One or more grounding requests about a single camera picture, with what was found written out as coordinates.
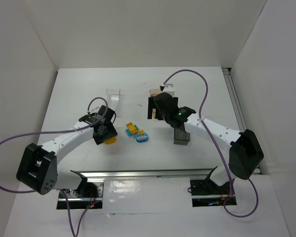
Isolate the yellow arched lego brick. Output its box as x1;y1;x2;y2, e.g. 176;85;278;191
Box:
126;122;138;135

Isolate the clear plastic container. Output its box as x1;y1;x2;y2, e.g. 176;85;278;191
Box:
106;88;121;115

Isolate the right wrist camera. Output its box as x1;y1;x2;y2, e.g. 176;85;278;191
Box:
160;83;175;97

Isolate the aluminium rail right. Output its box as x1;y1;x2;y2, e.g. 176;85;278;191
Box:
222;68;261;175

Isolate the orange transparent container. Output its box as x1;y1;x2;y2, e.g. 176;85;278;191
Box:
149;88;162;119

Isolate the smoky grey container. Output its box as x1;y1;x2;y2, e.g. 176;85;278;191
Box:
174;125;190;145

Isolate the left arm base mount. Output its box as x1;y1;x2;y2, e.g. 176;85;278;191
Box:
64;179;104;210

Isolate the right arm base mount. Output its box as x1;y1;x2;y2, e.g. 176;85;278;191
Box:
187;179;237;207

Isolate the teal lego brick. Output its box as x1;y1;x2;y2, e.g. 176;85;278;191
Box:
125;125;139;136

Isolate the teal frog oval lego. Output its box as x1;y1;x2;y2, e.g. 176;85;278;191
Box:
136;134;148;143

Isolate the yellow rounded lego brick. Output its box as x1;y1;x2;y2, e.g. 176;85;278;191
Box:
104;136;117;145

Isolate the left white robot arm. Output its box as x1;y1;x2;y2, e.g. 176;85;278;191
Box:
16;106;117;196

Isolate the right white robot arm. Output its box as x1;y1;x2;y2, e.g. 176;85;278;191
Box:
148;92;264;186

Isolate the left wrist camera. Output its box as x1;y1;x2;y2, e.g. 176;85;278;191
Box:
90;107;100;114

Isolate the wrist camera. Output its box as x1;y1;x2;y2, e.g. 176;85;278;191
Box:
160;83;175;97
90;107;100;114

